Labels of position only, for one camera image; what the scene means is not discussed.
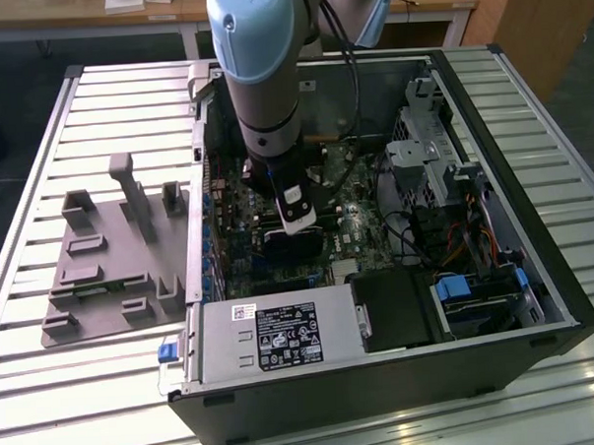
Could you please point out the wooden desk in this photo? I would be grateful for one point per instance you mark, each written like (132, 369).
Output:
(71, 19)

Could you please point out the silver chipset heatsink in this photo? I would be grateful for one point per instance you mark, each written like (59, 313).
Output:
(345, 271)

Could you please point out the white box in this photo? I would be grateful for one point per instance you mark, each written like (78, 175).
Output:
(124, 2)

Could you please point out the black graphics card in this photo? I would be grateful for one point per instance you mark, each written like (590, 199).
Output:
(298, 248)

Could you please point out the wooden cabinet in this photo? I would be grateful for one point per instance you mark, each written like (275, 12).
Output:
(540, 24)

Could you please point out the gray plastic parts rack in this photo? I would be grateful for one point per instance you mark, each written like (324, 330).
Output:
(116, 250)

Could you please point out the black RAM stick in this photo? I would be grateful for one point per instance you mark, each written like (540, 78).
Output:
(329, 222)
(327, 213)

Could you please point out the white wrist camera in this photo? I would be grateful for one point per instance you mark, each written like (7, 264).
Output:
(296, 210)

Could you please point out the blue drive bay clip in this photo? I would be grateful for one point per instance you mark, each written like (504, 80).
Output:
(521, 279)

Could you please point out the black open PC case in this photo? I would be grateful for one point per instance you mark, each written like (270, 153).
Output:
(334, 403)

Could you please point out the round coin cell battery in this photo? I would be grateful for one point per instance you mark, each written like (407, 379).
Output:
(349, 155)

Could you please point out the CPU socket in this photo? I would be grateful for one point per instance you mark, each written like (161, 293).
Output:
(319, 191)

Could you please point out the black plastic shroud box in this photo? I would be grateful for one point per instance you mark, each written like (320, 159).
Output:
(394, 307)

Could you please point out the blue disk carrier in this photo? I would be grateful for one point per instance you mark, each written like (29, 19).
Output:
(450, 287)

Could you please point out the green motherboard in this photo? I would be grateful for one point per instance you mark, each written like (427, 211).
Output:
(367, 259)

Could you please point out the blue power supply latch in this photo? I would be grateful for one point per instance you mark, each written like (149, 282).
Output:
(166, 351)

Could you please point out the gray power supply unit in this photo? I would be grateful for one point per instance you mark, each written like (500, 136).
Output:
(223, 349)

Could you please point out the black disk drive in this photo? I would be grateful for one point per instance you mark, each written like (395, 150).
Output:
(478, 313)

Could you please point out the gray metal drive cage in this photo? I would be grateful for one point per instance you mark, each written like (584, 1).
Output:
(412, 153)

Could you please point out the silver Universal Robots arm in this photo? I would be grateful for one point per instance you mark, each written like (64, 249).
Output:
(255, 61)

